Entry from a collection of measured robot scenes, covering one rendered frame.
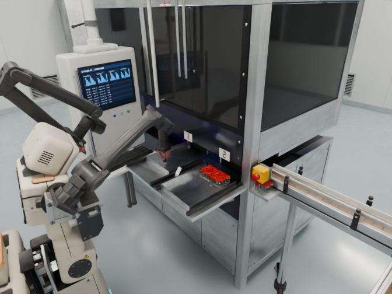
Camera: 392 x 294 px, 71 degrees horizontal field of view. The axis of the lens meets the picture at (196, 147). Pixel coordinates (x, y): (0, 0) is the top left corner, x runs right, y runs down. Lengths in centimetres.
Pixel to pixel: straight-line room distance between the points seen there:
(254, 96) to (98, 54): 106
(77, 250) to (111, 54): 122
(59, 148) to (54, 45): 550
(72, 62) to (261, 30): 112
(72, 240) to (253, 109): 102
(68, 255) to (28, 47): 543
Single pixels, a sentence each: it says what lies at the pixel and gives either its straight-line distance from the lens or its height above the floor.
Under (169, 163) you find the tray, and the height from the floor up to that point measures 88.
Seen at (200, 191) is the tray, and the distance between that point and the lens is 155.
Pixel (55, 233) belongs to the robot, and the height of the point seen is 93.
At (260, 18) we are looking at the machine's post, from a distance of 130.
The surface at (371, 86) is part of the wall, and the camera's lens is 605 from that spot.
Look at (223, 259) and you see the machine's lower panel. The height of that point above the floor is 16.
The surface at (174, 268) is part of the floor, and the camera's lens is 233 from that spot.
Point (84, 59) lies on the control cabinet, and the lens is 191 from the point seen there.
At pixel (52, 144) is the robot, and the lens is 114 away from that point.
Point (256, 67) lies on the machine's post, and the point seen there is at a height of 155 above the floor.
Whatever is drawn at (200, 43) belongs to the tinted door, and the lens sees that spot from 160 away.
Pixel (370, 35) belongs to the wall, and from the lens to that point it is 599.
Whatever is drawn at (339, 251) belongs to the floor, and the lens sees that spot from 266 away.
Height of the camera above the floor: 180
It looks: 27 degrees down
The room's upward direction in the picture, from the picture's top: 1 degrees counter-clockwise
